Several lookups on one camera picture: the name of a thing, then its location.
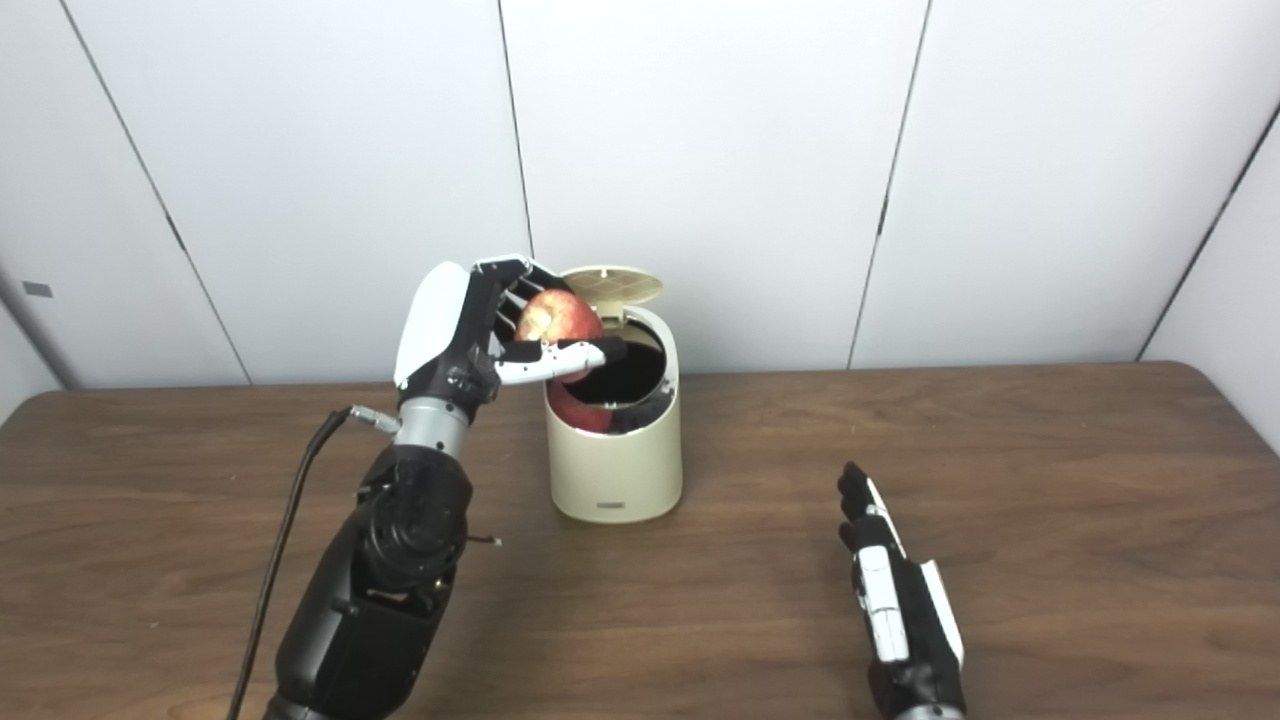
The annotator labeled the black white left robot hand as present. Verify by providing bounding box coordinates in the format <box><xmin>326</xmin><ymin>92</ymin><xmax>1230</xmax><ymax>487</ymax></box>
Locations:
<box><xmin>393</xmin><ymin>255</ymin><xmax>629</xmax><ymax>411</ymax></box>

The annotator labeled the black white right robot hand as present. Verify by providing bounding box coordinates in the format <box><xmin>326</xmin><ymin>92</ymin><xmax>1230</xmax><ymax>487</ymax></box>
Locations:
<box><xmin>837</xmin><ymin>462</ymin><xmax>968</xmax><ymax>716</ymax></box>

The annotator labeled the red apple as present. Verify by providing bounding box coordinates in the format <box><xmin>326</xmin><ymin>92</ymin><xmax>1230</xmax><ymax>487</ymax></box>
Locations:
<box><xmin>515</xmin><ymin>289</ymin><xmax>607</xmax><ymax>389</ymax></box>

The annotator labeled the cream round bin lid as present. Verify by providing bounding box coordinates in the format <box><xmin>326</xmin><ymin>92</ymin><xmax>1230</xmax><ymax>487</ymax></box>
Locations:
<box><xmin>560</xmin><ymin>265</ymin><xmax>664</xmax><ymax>326</ymax></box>

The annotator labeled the cream-colored bin body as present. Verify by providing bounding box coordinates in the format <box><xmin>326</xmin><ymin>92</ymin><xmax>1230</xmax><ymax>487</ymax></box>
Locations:
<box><xmin>544</xmin><ymin>305</ymin><xmax>684</xmax><ymax>525</ymax></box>

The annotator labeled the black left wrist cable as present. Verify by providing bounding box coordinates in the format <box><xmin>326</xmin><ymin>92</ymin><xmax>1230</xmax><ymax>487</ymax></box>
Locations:
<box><xmin>226</xmin><ymin>405</ymin><xmax>401</xmax><ymax>720</ymax></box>

